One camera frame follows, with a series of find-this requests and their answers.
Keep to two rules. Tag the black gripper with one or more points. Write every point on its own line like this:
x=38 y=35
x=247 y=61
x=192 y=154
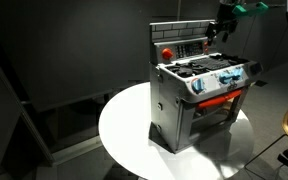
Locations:
x=225 y=16

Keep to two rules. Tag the small orange stove button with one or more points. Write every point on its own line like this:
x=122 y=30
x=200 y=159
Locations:
x=206 y=50
x=205 y=43

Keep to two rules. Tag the black stove burner grate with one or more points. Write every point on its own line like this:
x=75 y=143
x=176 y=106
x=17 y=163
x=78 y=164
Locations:
x=204 y=65

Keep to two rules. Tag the blue stove knob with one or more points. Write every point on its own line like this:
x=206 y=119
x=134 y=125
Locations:
x=229 y=78
x=197 y=86

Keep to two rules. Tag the orange round stove knob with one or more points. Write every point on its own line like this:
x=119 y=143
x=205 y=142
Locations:
x=167 y=53

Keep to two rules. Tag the silver toy kitchen stove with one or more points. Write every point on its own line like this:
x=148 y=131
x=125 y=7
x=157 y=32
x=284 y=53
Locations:
x=170 y=116

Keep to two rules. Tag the dark rectangular floor outlet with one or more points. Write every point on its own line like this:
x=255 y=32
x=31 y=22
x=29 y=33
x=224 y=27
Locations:
x=260 y=83

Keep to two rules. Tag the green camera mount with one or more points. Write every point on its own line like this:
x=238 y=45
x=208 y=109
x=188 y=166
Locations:
x=247 y=9

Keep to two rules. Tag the white round pedestal table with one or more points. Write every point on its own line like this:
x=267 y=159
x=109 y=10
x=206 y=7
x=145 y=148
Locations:
x=127 y=133

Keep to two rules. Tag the gray metal frame post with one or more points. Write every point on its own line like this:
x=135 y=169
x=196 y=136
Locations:
x=24 y=116

